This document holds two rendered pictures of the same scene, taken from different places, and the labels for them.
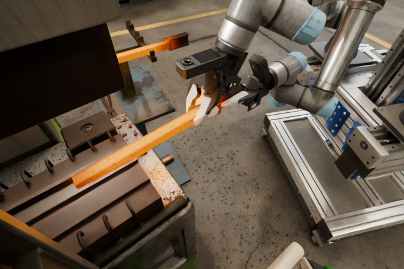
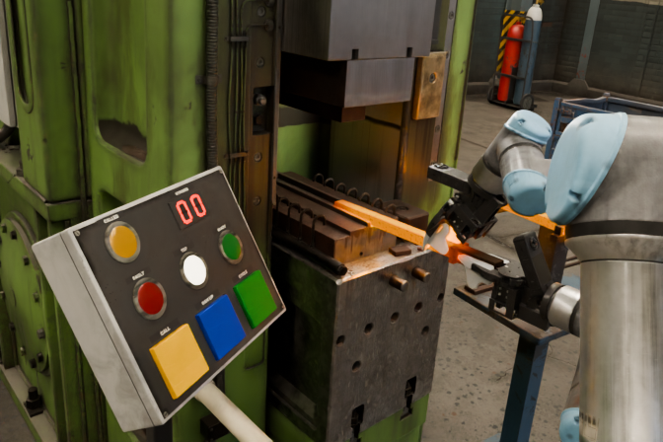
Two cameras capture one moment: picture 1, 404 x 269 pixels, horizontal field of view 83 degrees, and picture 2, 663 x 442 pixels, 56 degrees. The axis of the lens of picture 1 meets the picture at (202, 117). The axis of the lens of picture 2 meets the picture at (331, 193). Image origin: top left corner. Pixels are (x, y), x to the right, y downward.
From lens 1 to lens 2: 115 cm
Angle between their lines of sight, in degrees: 73
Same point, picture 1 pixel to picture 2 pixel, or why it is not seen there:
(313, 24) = (510, 180)
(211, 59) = (452, 175)
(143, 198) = (331, 233)
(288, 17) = (503, 163)
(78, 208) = (319, 209)
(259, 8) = (496, 145)
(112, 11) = (326, 56)
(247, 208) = not seen: outside the picture
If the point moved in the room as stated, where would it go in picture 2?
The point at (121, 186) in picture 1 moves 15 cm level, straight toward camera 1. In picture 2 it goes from (340, 221) to (288, 236)
